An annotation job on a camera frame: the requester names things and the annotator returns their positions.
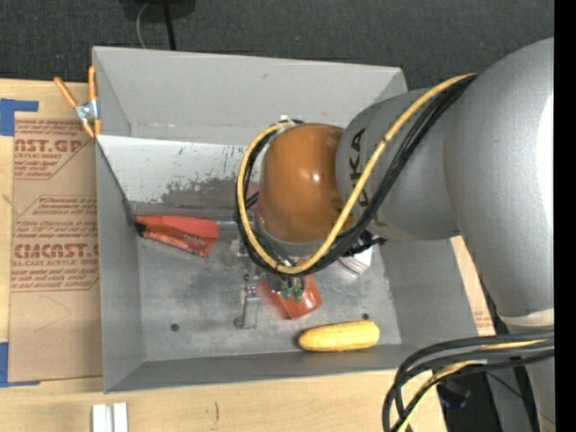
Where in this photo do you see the orange-red packet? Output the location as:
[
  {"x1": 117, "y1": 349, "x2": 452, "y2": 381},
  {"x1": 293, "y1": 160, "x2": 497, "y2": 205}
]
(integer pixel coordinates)
[{"x1": 134, "y1": 214, "x2": 221, "y2": 258}]

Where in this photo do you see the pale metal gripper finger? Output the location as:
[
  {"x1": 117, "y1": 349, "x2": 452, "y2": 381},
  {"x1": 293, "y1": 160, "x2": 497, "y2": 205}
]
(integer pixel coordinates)
[{"x1": 234, "y1": 283, "x2": 262, "y2": 330}]

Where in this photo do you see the grey metal bin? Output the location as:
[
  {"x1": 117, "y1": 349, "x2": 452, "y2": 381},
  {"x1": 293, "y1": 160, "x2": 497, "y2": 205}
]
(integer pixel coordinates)
[{"x1": 91, "y1": 45, "x2": 481, "y2": 394}]

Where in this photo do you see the brown cardboard board, red print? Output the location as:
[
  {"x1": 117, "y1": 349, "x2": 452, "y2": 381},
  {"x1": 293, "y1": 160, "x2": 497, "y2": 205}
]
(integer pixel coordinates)
[{"x1": 0, "y1": 77, "x2": 497, "y2": 387}]

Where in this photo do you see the orange-red cylinder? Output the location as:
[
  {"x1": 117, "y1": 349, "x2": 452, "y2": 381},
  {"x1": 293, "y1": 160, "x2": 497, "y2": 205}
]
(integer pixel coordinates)
[{"x1": 257, "y1": 275, "x2": 323, "y2": 320}]

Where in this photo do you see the yellow toy corn cob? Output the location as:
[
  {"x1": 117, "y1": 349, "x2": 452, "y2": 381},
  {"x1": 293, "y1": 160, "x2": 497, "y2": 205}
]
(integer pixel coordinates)
[{"x1": 297, "y1": 319, "x2": 382, "y2": 353}]

